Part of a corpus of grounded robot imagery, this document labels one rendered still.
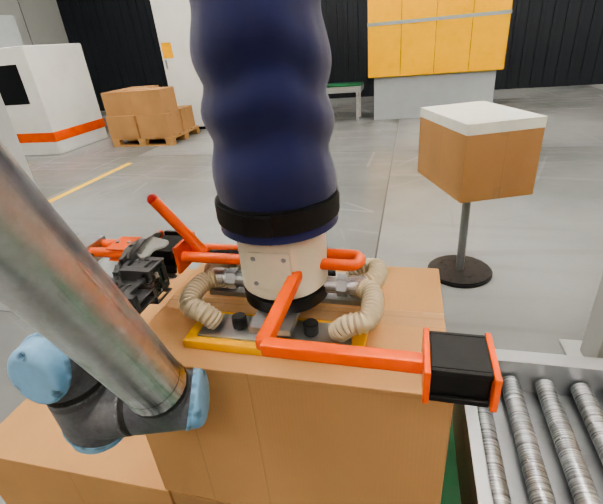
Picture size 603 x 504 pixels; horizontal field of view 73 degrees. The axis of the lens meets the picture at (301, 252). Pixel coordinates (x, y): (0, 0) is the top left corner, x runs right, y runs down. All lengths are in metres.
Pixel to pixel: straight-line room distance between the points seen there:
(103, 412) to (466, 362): 0.52
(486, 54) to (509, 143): 5.71
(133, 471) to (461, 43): 7.53
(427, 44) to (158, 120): 4.65
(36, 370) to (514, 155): 2.17
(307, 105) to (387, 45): 7.28
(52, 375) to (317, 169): 0.47
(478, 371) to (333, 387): 0.27
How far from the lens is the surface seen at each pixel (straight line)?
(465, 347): 0.56
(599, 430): 1.31
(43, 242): 0.40
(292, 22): 0.62
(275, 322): 0.61
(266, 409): 0.80
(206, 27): 0.64
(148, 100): 7.64
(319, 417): 0.78
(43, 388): 0.68
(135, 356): 0.53
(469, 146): 2.23
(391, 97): 8.02
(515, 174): 2.41
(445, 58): 7.92
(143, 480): 1.19
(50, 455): 1.36
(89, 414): 0.73
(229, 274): 0.86
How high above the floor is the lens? 1.45
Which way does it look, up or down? 27 degrees down
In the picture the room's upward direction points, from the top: 5 degrees counter-clockwise
